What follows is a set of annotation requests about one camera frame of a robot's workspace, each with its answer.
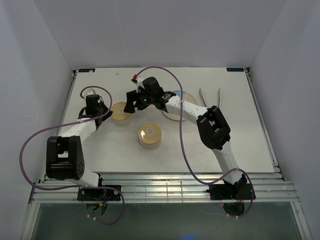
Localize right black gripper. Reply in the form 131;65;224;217
124;87;155;114

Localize wooden lid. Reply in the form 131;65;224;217
138;123;163;145
111;101;131;121

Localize steel lunch bowl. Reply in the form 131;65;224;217
111;102;132;126
138;123;163;150

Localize ceramic food plate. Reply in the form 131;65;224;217
162;90;197;121

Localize steel tongs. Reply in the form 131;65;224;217
198;88;221;108

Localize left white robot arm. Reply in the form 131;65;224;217
45;94;112;200

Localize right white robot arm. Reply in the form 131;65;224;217
124;75;247;200

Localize left blue label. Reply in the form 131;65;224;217
78;68;96;73

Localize blue label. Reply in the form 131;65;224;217
226;67;244;72
78;68;96;73

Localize right blue label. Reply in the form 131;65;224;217
226;67;244;72

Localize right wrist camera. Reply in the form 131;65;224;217
131;74;145;88

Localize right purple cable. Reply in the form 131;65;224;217
132;66;255;219

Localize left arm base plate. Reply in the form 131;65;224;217
76;185;122;202

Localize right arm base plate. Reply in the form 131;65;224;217
206;183;256;200

